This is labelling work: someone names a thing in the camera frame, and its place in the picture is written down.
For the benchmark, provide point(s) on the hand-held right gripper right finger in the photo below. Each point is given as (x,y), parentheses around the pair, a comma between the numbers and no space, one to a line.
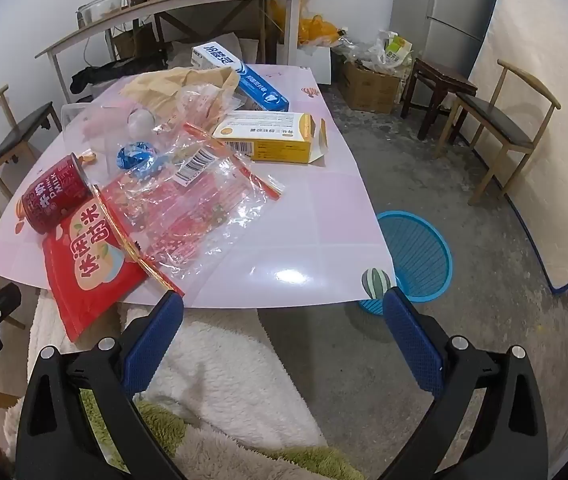
(409,340)

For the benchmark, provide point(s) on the white cabinet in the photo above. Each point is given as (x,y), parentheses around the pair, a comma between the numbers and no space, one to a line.
(316,65)

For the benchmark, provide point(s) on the black cloth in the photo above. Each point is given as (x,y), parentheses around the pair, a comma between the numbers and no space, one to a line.
(113,72)

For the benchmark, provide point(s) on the orange plastic bag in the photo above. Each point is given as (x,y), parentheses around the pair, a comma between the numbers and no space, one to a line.
(316,30)

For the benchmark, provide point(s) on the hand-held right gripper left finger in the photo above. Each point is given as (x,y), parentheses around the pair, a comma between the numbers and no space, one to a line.
(153,340)

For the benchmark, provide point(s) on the white mattress with blue edge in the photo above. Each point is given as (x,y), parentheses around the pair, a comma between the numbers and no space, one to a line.
(554,185)

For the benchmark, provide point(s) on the cardboard box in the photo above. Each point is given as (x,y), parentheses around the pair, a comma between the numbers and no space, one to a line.
(369,90)

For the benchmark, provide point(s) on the blue white toothpaste box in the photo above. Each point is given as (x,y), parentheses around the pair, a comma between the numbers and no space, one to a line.
(254,87)

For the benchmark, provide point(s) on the yellow white medicine box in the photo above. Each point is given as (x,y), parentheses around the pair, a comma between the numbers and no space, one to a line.
(264,135)

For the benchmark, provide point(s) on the glass bowl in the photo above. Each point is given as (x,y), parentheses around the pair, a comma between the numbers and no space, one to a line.
(101,7)

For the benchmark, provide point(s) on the red snack bag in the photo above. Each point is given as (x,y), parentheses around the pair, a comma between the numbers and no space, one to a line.
(93,270)

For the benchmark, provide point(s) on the grey refrigerator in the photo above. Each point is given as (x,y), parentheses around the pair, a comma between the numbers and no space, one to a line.
(459,5)

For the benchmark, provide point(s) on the clear plastic bottle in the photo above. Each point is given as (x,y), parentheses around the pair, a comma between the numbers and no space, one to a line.
(141,121)

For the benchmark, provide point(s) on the brown paper bag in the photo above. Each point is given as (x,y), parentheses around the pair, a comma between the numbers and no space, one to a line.
(163,85)

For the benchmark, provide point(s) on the dark wooden stool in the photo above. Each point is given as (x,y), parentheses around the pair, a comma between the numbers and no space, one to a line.
(439,72)

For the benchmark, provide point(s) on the blue foil wrapper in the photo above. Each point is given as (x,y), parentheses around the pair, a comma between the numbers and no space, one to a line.
(136,156)

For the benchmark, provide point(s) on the green fluffy blanket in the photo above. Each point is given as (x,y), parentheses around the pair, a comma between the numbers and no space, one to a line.
(163,425)

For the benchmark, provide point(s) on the blue plastic basket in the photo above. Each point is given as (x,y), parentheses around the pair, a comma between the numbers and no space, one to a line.
(414,255)

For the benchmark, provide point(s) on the wooden chair with dark seat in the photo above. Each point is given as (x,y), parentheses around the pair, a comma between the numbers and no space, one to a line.
(18,132)
(499,115)

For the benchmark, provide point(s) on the clear printed plastic bag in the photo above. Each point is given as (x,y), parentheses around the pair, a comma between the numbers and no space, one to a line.
(203,210)

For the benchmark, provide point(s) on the long wooden side table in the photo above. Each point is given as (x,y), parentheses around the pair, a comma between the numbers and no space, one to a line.
(188,0)

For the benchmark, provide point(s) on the red drink can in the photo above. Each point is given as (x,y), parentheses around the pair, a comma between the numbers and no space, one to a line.
(53,195)

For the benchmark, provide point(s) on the clear plastic container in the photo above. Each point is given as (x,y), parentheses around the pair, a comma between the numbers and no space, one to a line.
(76,125)

